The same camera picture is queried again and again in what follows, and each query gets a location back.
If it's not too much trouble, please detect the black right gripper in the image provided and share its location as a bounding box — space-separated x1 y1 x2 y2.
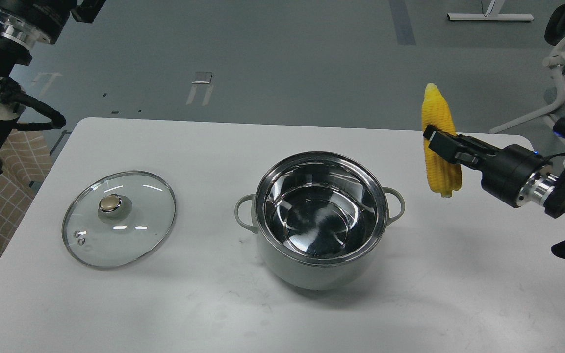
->
423 125 552 208

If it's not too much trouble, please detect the yellow corn cob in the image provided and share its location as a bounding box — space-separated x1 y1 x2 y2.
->
421 83 462 198

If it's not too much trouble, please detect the glass pot lid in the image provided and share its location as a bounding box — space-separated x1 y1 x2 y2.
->
61 170 178 270

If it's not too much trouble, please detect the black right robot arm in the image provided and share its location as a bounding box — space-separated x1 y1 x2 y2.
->
423 118 565 259

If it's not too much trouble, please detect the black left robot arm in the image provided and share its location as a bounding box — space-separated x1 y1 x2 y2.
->
0 0 104 175

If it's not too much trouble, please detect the grey steel cooking pot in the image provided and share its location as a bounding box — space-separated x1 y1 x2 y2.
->
234 151 406 290

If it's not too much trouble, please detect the white desk foot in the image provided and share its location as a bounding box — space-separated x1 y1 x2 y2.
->
446 0 534 22

